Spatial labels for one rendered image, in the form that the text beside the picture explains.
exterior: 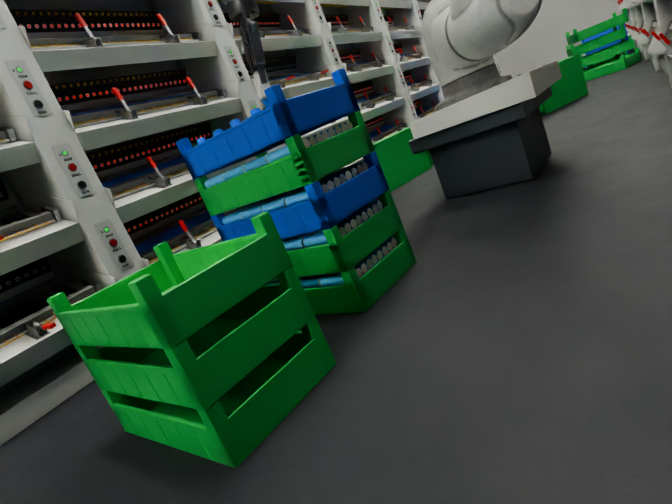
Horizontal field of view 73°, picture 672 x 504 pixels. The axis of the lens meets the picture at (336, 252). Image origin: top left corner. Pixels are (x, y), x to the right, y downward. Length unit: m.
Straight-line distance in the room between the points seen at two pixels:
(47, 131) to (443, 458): 1.05
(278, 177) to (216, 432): 0.42
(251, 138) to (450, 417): 0.54
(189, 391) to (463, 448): 0.29
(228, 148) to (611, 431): 0.69
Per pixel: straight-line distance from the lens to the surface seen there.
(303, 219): 0.78
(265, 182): 0.81
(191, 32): 1.73
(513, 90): 1.20
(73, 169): 1.21
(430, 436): 0.49
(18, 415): 1.15
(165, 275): 0.85
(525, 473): 0.43
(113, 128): 1.31
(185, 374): 0.53
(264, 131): 0.78
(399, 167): 1.92
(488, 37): 1.18
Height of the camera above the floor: 0.30
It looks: 14 degrees down
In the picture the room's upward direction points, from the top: 23 degrees counter-clockwise
